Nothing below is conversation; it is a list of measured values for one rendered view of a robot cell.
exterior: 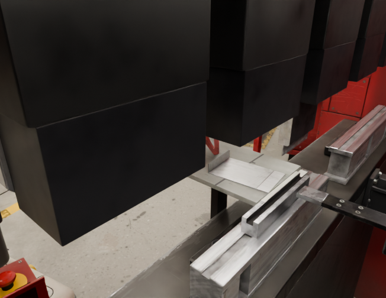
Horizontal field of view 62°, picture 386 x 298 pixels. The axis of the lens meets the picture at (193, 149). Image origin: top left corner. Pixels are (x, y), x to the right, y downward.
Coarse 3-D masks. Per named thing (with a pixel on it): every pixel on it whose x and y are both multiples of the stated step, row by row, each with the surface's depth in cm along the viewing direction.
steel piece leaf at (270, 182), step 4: (276, 172) 64; (280, 172) 64; (272, 176) 63; (276, 176) 63; (280, 176) 63; (268, 180) 62; (272, 180) 62; (276, 180) 62; (260, 184) 60; (264, 184) 60; (268, 184) 60; (272, 184) 60; (260, 188) 59; (264, 188) 59; (268, 188) 59; (272, 188) 59; (268, 192) 58
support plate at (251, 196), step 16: (224, 144) 78; (208, 160) 70; (240, 160) 70; (256, 160) 70; (272, 160) 70; (192, 176) 64; (208, 176) 63; (288, 176) 64; (224, 192) 59; (240, 192) 58; (256, 192) 58
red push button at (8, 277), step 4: (4, 272) 66; (8, 272) 66; (12, 272) 66; (0, 276) 65; (4, 276) 65; (8, 276) 65; (12, 276) 65; (0, 280) 64; (4, 280) 64; (8, 280) 64; (12, 280) 64; (0, 284) 63; (4, 284) 63; (8, 284) 64; (12, 284) 66; (4, 288) 65; (8, 288) 65
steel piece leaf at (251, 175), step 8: (224, 152) 68; (216, 160) 66; (224, 160) 69; (232, 160) 69; (208, 168) 64; (216, 168) 66; (224, 168) 66; (232, 168) 66; (240, 168) 66; (248, 168) 66; (256, 168) 66; (264, 168) 66; (224, 176) 63; (232, 176) 63; (240, 176) 63; (248, 176) 63; (256, 176) 63; (264, 176) 63; (248, 184) 60; (256, 184) 60
